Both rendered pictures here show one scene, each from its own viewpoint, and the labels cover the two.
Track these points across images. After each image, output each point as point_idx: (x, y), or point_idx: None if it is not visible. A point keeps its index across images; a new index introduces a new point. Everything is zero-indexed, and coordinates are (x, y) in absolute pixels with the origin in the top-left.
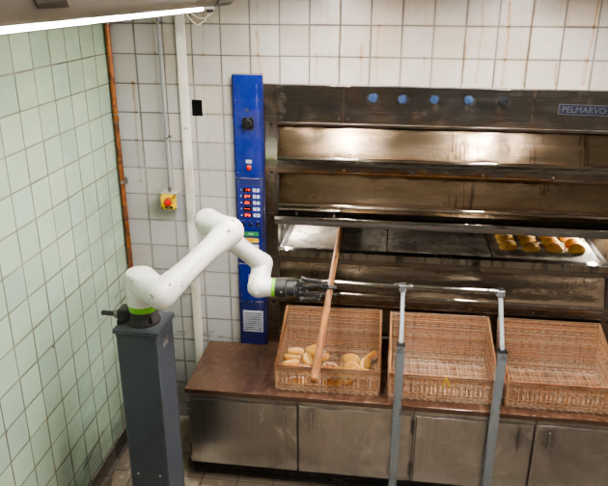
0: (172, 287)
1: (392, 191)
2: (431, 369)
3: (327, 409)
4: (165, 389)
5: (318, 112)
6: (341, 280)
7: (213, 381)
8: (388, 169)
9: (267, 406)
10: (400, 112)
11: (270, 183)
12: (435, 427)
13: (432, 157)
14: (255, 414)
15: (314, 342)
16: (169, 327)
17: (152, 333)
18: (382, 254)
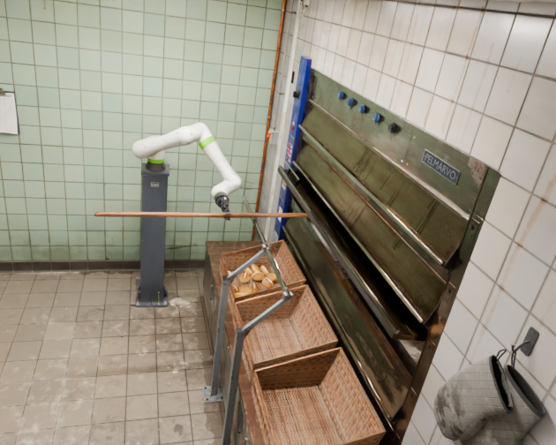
0: (139, 146)
1: (331, 184)
2: (286, 343)
3: (218, 301)
4: (148, 210)
5: (323, 98)
6: (255, 221)
7: (218, 248)
8: (334, 162)
9: (212, 277)
10: (349, 114)
11: (299, 146)
12: (229, 364)
13: (347, 163)
14: (210, 278)
15: None
16: (162, 179)
17: (141, 170)
18: (319, 235)
